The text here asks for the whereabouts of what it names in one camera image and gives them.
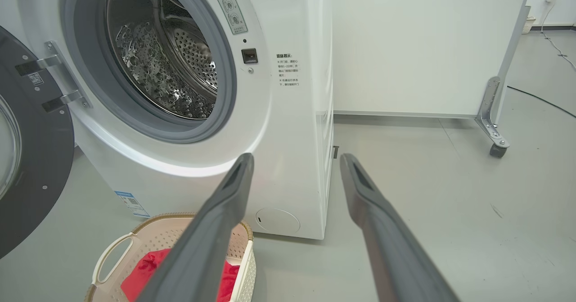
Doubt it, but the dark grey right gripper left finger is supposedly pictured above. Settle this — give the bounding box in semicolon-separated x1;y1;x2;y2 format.
135;153;255;302

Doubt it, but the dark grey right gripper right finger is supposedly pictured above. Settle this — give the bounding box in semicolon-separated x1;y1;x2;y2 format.
339;153;460;302

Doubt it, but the red and white garment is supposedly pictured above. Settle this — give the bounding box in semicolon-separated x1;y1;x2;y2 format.
121;248;240;302

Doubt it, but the round black glass washer door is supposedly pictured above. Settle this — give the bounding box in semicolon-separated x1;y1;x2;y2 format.
0;25;75;260

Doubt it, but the cream perforated laundry basket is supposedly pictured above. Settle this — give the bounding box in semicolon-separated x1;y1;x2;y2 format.
84;212;257;302

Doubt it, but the white front-load washing machine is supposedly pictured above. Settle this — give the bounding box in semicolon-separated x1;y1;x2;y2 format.
0;0;336;240

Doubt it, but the metal washing machine door hinge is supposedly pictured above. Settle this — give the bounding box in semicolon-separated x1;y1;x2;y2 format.
15;41;93;113

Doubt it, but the blue energy label sticker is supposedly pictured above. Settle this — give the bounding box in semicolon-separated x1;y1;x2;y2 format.
114;191;150;218

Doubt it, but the black printed text sticker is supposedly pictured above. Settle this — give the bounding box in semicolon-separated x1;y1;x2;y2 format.
275;53;300;88

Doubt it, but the white partition board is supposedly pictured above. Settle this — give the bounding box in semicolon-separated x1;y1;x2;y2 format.
331;0;540;118

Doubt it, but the grey warning label strip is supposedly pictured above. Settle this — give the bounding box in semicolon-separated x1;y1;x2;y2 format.
206;0;248;36

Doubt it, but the metal partition leg bracket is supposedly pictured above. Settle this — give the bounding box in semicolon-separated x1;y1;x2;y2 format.
475;76;510;149

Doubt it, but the black floor cable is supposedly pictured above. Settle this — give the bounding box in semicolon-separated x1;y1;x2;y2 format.
508;85;576;117

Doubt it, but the white floor cable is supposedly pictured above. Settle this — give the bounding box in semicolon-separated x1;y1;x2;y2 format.
540;0;576;73

